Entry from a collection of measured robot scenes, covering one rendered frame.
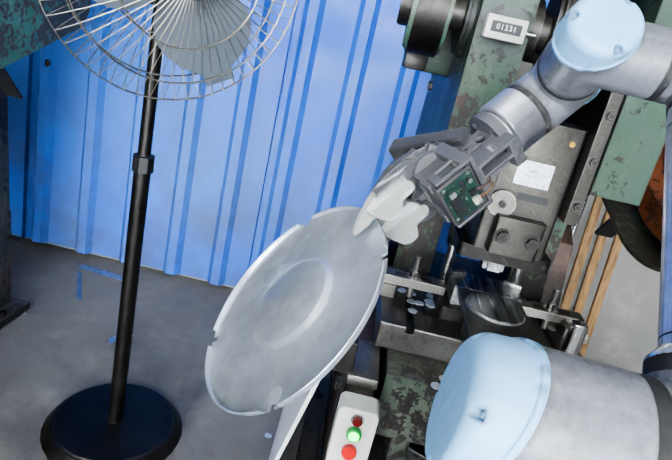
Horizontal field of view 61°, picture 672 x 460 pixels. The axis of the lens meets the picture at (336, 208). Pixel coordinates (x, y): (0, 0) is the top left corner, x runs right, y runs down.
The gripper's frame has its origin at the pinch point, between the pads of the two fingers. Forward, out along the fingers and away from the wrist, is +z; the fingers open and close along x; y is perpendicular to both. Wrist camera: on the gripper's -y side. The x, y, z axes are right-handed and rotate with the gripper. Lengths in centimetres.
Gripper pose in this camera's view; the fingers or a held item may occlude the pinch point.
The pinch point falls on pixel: (361, 229)
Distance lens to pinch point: 69.7
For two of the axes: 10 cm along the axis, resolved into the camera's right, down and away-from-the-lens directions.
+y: 3.9, 3.7, -8.4
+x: 4.9, 7.0, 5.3
